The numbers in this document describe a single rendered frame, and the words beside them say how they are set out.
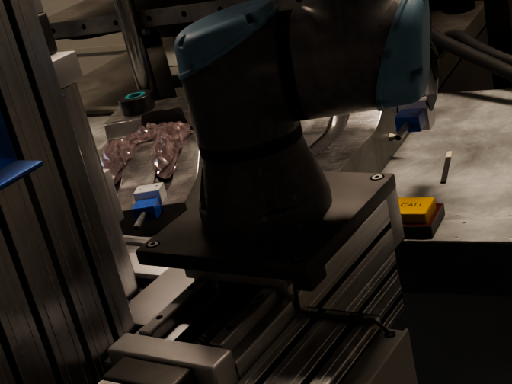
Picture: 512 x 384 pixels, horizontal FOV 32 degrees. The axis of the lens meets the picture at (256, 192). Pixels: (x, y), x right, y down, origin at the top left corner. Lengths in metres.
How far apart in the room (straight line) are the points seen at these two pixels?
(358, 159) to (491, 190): 0.23
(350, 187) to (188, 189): 0.66
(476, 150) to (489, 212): 0.27
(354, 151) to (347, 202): 0.57
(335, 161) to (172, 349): 0.71
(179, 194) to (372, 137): 0.37
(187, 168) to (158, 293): 0.65
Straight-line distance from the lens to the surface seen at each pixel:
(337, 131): 1.68
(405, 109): 1.53
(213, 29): 0.89
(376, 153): 1.65
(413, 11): 0.87
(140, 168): 1.75
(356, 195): 0.99
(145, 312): 1.06
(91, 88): 2.91
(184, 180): 1.69
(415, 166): 1.67
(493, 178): 1.57
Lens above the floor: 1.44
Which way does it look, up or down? 22 degrees down
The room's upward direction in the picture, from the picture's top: 13 degrees counter-clockwise
